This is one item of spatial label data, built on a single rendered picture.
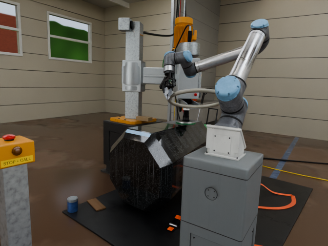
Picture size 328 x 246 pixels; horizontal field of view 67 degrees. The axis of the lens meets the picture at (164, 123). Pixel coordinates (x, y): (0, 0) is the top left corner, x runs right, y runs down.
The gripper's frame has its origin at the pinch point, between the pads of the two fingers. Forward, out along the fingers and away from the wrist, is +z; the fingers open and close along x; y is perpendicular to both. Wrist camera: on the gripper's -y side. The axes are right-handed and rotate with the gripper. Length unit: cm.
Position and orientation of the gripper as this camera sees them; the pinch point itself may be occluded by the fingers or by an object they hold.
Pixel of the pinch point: (167, 98)
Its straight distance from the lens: 192.7
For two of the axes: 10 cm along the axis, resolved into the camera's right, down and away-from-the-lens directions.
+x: 8.6, 1.4, 4.9
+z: -0.3, 9.7, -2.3
